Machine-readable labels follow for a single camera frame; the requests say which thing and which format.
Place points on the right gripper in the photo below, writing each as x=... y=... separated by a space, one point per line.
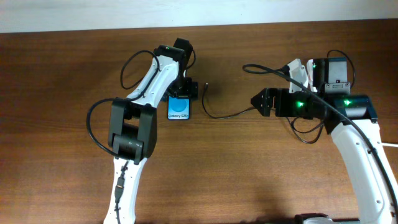
x=283 y=97

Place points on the blue Samsung Galaxy smartphone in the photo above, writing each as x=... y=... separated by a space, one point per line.
x=178 y=109

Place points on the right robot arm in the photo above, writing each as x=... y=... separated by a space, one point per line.
x=320 y=89

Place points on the white power strip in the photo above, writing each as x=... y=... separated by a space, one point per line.
x=310 y=70

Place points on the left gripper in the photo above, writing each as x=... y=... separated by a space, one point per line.
x=190 y=89

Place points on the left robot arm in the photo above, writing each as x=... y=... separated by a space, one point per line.
x=133 y=123

